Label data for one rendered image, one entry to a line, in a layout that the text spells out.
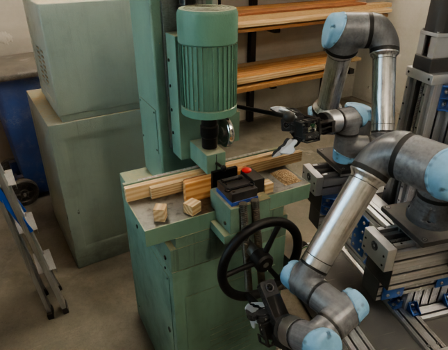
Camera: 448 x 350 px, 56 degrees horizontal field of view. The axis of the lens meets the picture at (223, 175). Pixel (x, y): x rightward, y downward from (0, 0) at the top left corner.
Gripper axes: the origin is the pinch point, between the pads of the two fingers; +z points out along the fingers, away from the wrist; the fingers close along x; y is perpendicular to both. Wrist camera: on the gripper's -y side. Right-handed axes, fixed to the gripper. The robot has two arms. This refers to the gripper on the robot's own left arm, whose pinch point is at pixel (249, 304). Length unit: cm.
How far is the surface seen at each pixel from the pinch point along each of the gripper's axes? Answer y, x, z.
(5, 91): -114, -48, 180
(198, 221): -25.2, -4.8, 12.8
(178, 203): -31.8, -7.2, 19.9
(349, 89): -94, 317, 282
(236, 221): -23.6, 3.2, 2.7
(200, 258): -12.5, -4.3, 20.0
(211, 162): -42.2, 5.4, 16.3
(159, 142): -54, -4, 37
